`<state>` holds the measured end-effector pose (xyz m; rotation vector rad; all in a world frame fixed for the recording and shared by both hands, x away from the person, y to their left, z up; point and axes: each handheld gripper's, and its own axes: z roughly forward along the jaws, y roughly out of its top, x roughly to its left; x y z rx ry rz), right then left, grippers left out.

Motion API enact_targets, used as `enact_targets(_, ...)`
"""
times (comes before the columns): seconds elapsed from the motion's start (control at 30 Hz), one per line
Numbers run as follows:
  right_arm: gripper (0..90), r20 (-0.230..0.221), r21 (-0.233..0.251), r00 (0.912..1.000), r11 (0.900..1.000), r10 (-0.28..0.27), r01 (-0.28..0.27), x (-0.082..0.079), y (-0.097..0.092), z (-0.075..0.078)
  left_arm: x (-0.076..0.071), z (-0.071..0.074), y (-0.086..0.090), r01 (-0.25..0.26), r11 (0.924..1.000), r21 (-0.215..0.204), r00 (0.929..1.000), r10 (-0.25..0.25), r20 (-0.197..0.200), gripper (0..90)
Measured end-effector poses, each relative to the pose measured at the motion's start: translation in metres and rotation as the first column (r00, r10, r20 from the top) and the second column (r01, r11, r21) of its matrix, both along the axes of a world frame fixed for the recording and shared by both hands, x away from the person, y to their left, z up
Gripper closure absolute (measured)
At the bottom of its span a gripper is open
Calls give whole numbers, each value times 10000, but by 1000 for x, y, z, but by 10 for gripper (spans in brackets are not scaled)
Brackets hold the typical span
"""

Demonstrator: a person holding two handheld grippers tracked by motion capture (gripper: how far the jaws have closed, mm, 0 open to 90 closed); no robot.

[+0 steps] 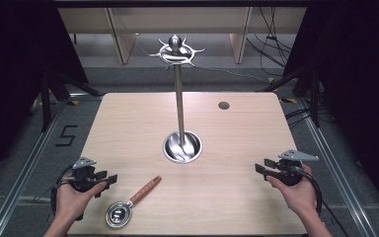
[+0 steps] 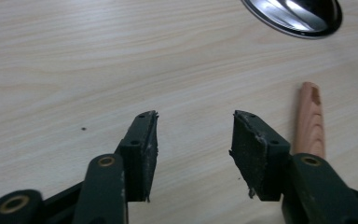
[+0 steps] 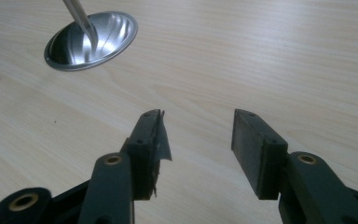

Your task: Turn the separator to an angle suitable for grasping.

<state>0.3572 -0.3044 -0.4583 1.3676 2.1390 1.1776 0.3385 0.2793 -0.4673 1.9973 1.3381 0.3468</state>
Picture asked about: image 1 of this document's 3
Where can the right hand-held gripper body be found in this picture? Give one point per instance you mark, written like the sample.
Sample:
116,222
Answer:
291,173

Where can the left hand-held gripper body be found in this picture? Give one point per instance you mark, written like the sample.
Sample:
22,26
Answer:
85,179

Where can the person's right hand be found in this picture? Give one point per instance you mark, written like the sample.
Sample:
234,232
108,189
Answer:
301,197

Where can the person's left hand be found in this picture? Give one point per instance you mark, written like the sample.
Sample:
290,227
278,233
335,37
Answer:
70,204

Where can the round grey table grommet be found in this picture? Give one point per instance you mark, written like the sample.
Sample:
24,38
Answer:
223,105

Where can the black metal stand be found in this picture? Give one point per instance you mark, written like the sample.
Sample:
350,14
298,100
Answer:
46,98
315,98

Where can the metal utensil hanging stand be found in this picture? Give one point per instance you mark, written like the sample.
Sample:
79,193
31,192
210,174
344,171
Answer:
179,108

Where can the black curtain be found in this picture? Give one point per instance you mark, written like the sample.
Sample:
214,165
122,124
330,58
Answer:
13,82
358,82

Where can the light wooden shelf unit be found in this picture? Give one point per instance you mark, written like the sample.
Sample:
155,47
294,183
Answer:
210,19

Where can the aluminium floor rail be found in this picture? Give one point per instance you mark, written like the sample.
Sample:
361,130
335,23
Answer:
29,164
335,171

